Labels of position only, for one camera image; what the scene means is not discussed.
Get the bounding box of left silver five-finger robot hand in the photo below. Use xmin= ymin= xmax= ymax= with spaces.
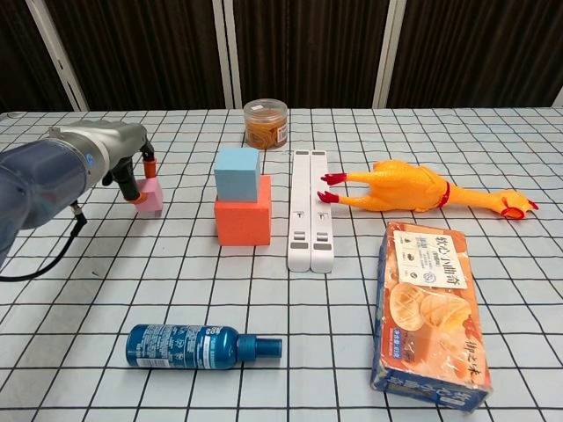
xmin=100 ymin=121 xmax=158 ymax=207

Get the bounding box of small pink foam block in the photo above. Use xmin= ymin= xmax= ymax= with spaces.
xmin=134 ymin=177 xmax=163 ymax=220

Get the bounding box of light blue block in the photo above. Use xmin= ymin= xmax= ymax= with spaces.
xmin=214 ymin=147 xmax=260 ymax=204

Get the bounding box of large orange foam block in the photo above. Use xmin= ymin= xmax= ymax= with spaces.
xmin=214 ymin=174 xmax=273 ymax=247

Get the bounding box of clear jar of rubber bands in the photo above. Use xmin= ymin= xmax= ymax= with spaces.
xmin=243 ymin=98 xmax=290 ymax=151

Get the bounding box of checkered light blue tablecloth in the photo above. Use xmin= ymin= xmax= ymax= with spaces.
xmin=0 ymin=105 xmax=563 ymax=422

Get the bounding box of white folding stand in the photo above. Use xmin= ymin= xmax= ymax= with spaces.
xmin=286 ymin=149 xmax=336 ymax=274

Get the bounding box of dark brown curtain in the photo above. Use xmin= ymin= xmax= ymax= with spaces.
xmin=0 ymin=0 xmax=563 ymax=113

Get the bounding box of blue spray bottle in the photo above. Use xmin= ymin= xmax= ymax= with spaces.
xmin=126 ymin=324 xmax=284 ymax=371

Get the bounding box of yellow rubber chicken toy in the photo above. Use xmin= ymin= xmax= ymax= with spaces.
xmin=319 ymin=158 xmax=540 ymax=220

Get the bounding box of orange cookie box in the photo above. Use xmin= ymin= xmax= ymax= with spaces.
xmin=368 ymin=220 xmax=493 ymax=413

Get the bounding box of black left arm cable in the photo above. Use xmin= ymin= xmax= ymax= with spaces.
xmin=0 ymin=200 xmax=88 ymax=282

